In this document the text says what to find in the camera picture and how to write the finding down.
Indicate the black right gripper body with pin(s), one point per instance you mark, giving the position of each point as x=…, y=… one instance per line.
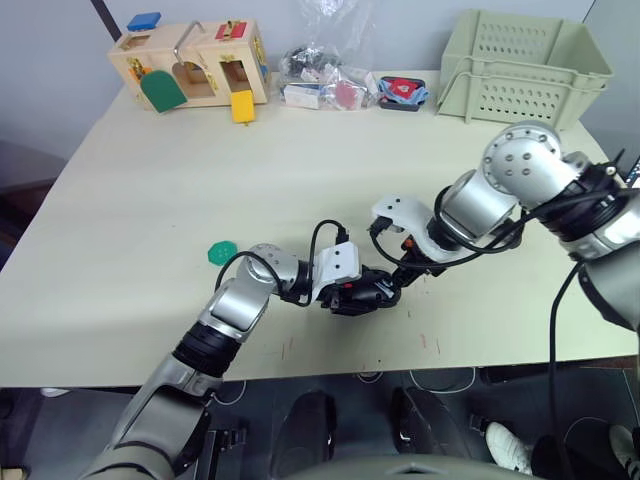
x=422, y=262

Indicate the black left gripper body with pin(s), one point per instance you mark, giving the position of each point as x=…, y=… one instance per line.
x=347, y=300

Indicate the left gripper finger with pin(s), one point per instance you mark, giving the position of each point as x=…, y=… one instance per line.
x=377, y=304
x=381, y=282

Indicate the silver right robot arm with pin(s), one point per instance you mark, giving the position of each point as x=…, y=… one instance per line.
x=520, y=155

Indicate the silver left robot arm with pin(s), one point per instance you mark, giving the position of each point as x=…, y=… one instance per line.
x=235, y=305

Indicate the green hexagonal piece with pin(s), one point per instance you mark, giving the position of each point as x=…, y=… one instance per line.
x=222, y=251

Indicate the black small tray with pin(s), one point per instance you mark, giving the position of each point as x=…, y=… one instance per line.
x=400, y=106

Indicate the blue cloth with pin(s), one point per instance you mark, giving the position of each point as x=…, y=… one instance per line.
x=417, y=94

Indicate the grey robot torso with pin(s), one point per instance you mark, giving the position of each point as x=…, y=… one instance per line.
x=400, y=471

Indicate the red small card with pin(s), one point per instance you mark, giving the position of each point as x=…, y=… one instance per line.
x=402, y=87

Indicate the white sneaker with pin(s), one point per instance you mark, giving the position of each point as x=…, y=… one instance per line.
x=507, y=445
x=626, y=445

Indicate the pale green perforated crate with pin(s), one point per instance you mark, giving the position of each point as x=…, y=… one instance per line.
x=525, y=100

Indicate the white blue small box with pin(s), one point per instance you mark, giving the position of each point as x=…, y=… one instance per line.
x=300, y=95

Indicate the clear plastic bag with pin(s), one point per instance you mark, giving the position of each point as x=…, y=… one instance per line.
x=325, y=70

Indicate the blue screen device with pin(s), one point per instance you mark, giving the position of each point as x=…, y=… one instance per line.
x=634, y=175

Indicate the wooden lock box house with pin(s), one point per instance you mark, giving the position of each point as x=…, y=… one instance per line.
x=210, y=50

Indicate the blue block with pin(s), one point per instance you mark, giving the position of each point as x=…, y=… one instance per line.
x=142, y=22

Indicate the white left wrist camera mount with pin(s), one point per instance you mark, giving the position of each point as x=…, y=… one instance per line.
x=340, y=265

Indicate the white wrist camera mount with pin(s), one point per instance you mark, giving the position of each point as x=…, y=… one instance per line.
x=340, y=265
x=400, y=210

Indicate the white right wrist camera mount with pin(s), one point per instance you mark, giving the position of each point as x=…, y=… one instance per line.
x=400, y=210

